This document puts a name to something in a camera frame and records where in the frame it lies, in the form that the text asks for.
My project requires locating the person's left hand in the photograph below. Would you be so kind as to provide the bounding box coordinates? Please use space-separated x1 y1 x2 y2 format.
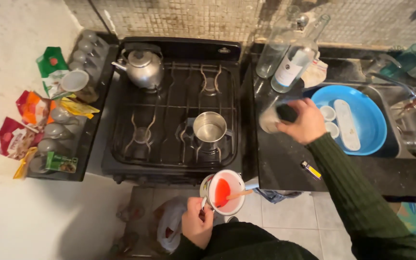
181 197 215 250

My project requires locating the person's right hand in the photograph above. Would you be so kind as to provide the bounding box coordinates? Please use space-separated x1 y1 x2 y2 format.
276 97 327 146

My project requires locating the white enamel mug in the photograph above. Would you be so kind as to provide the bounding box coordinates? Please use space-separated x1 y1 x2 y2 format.
199 169 247 216

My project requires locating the glass jar with black lid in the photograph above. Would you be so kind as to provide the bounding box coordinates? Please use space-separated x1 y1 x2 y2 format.
259 102 299 134

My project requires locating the white plastic bag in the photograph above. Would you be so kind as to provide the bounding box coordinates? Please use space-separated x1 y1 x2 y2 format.
156 196 189 253

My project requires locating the person's dark sweater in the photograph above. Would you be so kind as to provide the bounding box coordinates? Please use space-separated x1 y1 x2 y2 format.
200 222 320 260

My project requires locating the blue plastic bag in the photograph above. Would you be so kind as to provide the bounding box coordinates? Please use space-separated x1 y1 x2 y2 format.
253 187 304 204

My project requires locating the small steel pot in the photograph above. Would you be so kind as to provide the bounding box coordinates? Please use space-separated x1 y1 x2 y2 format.
186 111 234 151

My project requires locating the black gas stove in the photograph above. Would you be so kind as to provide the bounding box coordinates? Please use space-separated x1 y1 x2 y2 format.
101 36 244 185

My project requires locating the yellow and purple lighter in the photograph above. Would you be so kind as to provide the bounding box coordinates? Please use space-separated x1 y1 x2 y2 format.
301 161 322 180

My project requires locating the black side shelf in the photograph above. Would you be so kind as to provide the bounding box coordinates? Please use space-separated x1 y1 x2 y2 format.
27 30 120 182

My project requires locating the small green box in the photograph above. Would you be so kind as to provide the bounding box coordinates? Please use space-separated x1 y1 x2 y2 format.
45 151 79 174

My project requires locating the small white cup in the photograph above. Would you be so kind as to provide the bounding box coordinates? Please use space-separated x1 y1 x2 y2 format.
325 121 340 139
319 105 337 122

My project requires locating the silver metal kettle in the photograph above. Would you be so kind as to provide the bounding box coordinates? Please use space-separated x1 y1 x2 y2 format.
111 43 165 90

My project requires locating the yellow packet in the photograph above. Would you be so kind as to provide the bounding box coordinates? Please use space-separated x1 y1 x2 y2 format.
59 97 100 120

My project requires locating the white oblong tray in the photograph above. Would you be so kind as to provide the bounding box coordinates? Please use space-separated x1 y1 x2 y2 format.
334 99 361 151

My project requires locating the row of glass jars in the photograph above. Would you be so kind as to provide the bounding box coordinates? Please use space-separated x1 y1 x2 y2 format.
29 30 110 175

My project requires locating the clear bottle with white label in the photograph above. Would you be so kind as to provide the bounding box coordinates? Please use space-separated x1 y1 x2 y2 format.
270 14 331 94

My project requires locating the jar with white lid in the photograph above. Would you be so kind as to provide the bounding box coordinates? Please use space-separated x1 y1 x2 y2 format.
61 70 99 104

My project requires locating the white cloth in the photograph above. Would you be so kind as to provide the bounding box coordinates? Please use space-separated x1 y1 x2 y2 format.
300 52 328 89

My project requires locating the clear empty glass bottle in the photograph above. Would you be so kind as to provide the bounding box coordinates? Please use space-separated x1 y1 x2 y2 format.
255 5 301 79

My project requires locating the yellow plastic wrapper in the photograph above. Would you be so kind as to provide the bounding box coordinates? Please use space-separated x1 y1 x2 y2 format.
13 147 39 180

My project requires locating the blue plastic basin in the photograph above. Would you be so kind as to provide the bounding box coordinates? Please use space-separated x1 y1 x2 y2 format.
311 85 388 156

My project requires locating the orange and red packet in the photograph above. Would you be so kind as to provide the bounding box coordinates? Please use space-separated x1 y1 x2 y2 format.
16 90 56 128

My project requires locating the red and white packet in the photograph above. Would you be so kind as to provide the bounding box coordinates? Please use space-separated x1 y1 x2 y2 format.
0 117 44 160

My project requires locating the green and white packet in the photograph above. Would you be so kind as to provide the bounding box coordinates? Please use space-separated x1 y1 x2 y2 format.
36 46 72 100

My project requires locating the colourful floor mat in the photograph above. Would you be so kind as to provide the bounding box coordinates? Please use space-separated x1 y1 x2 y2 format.
389 201 416 245

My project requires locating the steel sink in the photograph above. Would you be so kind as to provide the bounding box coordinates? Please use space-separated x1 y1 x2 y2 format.
304 58 416 159

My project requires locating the steel faucet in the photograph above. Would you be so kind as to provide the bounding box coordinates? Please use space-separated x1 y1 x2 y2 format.
369 53 416 100

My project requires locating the teal glass bottle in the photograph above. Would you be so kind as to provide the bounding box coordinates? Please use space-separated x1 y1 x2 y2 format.
379 34 416 80

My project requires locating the red spatula with wooden handle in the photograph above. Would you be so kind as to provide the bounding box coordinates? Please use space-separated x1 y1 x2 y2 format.
214 178 253 208

